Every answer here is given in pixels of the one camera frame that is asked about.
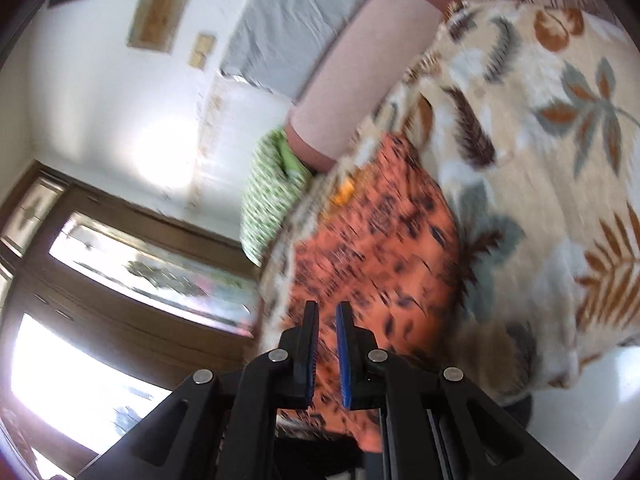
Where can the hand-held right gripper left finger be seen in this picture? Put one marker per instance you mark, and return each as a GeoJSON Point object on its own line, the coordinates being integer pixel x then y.
{"type": "Point", "coordinates": [311, 360]}

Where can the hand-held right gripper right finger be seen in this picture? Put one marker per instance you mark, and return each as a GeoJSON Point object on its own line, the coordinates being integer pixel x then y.
{"type": "Point", "coordinates": [346, 365]}

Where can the orange black floral garment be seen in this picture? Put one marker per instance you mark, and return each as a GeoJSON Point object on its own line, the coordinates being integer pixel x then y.
{"type": "Point", "coordinates": [385, 240]}

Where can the green checked pillow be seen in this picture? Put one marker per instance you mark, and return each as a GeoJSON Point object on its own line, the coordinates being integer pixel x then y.
{"type": "Point", "coordinates": [265, 195]}

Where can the wooden stained glass door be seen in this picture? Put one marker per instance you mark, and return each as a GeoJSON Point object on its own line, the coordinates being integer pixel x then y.
{"type": "Point", "coordinates": [100, 280]}

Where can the leaf print blanket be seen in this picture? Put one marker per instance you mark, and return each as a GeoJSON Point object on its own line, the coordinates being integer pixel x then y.
{"type": "Point", "coordinates": [540, 170]}

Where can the pink bolster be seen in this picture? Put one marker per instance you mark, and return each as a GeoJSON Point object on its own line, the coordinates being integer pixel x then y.
{"type": "Point", "coordinates": [360, 70]}

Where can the grey pillow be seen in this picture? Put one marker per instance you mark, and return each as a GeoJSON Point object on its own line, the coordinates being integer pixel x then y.
{"type": "Point", "coordinates": [295, 25]}

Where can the beige light switch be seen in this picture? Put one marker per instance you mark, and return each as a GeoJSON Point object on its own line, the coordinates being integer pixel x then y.
{"type": "Point", "coordinates": [198, 60]}
{"type": "Point", "coordinates": [206, 43]}

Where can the wall panel cover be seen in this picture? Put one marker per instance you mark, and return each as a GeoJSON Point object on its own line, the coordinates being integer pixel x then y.
{"type": "Point", "coordinates": [157, 21]}

